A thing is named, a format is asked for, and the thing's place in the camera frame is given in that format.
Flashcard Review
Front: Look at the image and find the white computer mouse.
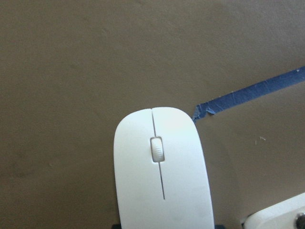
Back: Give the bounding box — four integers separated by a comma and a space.
113, 107, 214, 229

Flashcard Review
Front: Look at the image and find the long blue tape strip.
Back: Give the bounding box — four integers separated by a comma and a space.
192, 66, 305, 123

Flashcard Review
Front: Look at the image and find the white mounting base plate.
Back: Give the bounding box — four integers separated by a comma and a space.
243, 193, 305, 229

